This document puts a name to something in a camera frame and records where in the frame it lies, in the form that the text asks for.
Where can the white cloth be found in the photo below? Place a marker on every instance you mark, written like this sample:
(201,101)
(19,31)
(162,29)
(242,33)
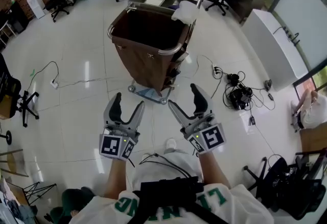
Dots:
(185,10)

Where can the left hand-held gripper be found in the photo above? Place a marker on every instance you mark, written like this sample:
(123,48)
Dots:
(110,145)

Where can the white power strip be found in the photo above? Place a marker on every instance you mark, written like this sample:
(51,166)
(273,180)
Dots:
(54,84)
(215,68)

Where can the person's white shoe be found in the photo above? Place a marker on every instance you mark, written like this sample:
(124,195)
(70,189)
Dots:
(171,143)

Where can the dark wooden desk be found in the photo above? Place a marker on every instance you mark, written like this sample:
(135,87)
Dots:
(251,0)

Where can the brown laundry bag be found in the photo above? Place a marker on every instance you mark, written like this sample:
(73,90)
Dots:
(145,46)

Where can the white box appliance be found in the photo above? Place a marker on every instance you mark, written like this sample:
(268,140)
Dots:
(36,4)

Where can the black power adapter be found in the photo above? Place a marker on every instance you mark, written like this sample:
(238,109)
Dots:
(252,120)

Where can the black chest harness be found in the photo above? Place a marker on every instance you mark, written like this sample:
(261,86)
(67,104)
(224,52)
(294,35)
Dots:
(178,200)

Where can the black faucet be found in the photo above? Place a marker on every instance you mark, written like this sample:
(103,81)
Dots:
(293,36)

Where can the person's left forearm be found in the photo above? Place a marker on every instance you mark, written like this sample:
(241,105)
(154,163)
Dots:
(115,179)

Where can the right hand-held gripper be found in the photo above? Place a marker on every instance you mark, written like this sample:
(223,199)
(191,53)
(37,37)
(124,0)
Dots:
(208,136)

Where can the white counter cabinet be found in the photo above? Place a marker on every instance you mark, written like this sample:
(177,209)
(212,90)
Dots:
(270,46)

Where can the person's right forearm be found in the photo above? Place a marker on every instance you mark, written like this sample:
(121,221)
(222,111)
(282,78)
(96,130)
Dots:
(213,170)

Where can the black folding stand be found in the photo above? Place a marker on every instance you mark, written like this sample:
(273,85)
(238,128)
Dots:
(35,192)

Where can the person's white shirt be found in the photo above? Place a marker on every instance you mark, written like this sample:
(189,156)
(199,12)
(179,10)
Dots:
(163,205)

